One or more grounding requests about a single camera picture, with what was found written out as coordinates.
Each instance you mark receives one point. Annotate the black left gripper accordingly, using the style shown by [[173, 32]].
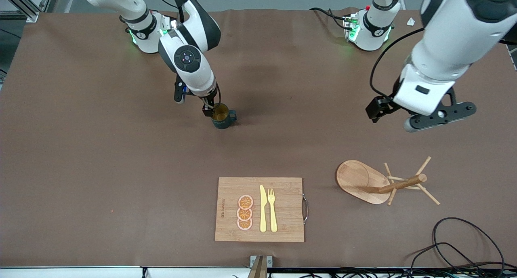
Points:
[[380, 106]]

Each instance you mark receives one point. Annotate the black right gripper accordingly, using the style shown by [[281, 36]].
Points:
[[209, 103]]

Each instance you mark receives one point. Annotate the dark green ribbed cup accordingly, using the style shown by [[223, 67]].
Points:
[[222, 120]]

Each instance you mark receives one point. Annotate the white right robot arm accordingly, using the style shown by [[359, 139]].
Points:
[[188, 60]]

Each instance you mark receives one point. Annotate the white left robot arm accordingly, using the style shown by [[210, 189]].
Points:
[[452, 39]]

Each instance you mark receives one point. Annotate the wooden mug tree stand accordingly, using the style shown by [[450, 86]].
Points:
[[355, 181]]

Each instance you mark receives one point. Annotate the white paper scrap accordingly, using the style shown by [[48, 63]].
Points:
[[410, 22]]

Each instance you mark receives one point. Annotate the toy orange slice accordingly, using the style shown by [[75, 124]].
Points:
[[244, 214], [244, 224], [245, 201]]

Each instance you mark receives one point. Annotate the yellow plastic knife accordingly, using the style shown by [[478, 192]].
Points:
[[263, 209]]

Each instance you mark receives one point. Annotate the yellow plastic fork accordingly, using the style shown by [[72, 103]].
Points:
[[272, 213]]

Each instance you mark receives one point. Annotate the metal bracket with wooden bar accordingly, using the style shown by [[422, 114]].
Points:
[[260, 266]]

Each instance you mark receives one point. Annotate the white table edge rail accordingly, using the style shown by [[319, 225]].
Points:
[[101, 272]]

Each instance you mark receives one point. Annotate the aluminium frame profile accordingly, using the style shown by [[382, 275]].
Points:
[[24, 5]]

